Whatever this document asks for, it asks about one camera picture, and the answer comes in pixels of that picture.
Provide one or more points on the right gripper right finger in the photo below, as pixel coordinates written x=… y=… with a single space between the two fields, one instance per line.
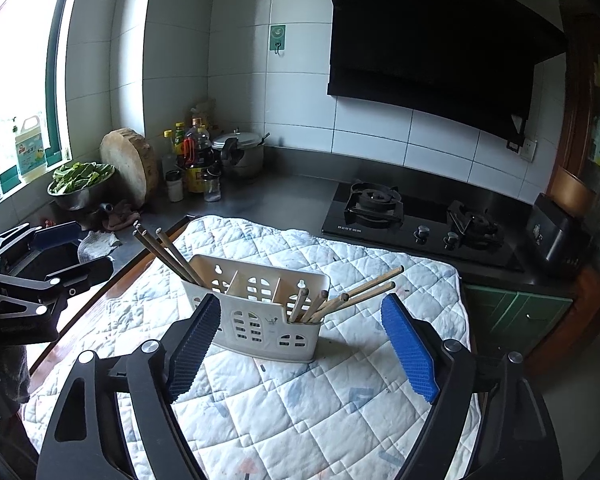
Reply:
x=417 y=346

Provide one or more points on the black gas stove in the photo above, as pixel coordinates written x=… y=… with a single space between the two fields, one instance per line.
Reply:
x=375 y=213

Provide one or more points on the grey dish rag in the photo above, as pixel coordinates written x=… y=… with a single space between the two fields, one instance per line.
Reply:
x=97 y=245

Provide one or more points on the detergent bottle on windowsill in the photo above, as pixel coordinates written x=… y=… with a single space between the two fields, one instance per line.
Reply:
x=30 y=149

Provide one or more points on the black range hood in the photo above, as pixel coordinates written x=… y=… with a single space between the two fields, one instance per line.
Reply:
x=470 y=61

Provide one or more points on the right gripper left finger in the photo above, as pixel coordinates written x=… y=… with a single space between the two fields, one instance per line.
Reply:
x=187 y=343

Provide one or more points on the black countertop appliance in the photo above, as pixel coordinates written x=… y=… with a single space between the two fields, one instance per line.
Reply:
x=560 y=239

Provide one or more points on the green wall hook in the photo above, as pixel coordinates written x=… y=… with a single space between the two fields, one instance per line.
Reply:
x=277 y=38

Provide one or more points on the green cabinet door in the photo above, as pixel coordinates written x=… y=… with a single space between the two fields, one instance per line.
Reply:
x=503 y=320

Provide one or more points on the small white jar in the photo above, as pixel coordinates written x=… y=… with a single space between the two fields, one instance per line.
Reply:
x=174 y=185

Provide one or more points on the light wooden chopstick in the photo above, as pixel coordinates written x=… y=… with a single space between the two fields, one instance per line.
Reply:
x=155 y=248

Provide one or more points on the white wall socket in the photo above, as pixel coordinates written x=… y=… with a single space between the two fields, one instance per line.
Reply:
x=528 y=150

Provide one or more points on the white quilted cloth mat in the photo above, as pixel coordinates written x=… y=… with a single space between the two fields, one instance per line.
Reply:
x=349 y=414

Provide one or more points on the dark soy sauce bottle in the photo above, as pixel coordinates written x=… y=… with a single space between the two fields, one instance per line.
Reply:
x=198 y=156

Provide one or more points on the round wooden cutting board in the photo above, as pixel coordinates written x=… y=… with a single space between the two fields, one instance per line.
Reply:
x=136 y=164

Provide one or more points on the metal bowl of greens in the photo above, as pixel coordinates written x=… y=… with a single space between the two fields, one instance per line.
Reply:
x=76 y=185

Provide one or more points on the silver pressure cooker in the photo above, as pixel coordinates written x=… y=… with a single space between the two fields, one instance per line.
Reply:
x=241 y=153

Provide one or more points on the brown wooden chopstick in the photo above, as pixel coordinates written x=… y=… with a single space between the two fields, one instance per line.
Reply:
x=163 y=248
x=193 y=276

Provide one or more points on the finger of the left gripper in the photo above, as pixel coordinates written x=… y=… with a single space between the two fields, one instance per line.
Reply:
x=64 y=233
x=84 y=275

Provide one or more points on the white plastic utensil holder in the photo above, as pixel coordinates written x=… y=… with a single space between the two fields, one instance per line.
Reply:
x=256 y=302

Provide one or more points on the pale wooden chopstick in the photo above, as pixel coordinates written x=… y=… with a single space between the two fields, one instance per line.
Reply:
x=381 y=289
x=375 y=281

